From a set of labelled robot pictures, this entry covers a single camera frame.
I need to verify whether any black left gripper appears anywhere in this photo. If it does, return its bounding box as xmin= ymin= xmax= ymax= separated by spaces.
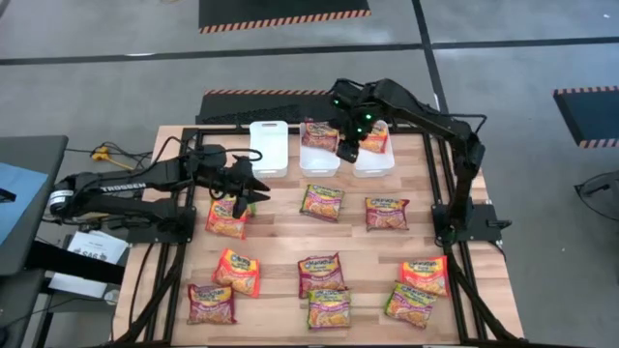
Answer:
xmin=212 ymin=155 xmax=272 ymax=205

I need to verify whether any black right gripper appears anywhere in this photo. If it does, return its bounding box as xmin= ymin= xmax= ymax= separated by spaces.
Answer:
xmin=337 ymin=106 xmax=379 ymax=164

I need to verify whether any orange Maruchan chicken ramen pack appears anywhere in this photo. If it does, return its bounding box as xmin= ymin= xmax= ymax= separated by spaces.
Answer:
xmin=211 ymin=247 xmax=262 ymax=299
xmin=398 ymin=255 xmax=451 ymax=298
xmin=204 ymin=195 xmax=251 ymax=241
xmin=358 ymin=123 xmax=390 ymax=155

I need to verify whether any red Maruchan beef ramen pack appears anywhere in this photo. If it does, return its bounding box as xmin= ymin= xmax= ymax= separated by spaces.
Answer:
xmin=302 ymin=120 xmax=340 ymax=154
xmin=187 ymin=282 xmax=238 ymax=326
xmin=297 ymin=251 xmax=347 ymax=300
xmin=364 ymin=196 xmax=411 ymax=232

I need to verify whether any white plastic bin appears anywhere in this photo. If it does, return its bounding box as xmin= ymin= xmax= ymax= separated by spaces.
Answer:
xmin=351 ymin=119 xmax=397 ymax=179
xmin=298 ymin=120 xmax=342 ymax=178
xmin=249 ymin=120 xmax=290 ymax=179

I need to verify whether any black hazard-striped floor mat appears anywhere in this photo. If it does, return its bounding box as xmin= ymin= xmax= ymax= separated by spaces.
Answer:
xmin=195 ymin=88 xmax=408 ymax=127
xmin=198 ymin=0 xmax=372 ymax=35
xmin=552 ymin=85 xmax=619 ymax=149

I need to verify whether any white printed paper sheet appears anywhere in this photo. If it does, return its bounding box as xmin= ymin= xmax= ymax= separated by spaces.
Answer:
xmin=47 ymin=230 xmax=130 ymax=300

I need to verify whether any black desk foot bar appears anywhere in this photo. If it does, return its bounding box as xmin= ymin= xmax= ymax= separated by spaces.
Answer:
xmin=23 ymin=240 xmax=127 ymax=286

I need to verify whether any blue sheet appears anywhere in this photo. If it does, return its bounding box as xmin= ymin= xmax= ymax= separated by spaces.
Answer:
xmin=0 ymin=161 xmax=49 ymax=247

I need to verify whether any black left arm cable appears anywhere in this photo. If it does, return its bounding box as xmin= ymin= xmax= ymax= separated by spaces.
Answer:
xmin=162 ymin=135 xmax=265 ymax=165

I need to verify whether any black aluminium table frame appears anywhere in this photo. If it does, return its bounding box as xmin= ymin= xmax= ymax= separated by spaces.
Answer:
xmin=113 ymin=125 xmax=526 ymax=348

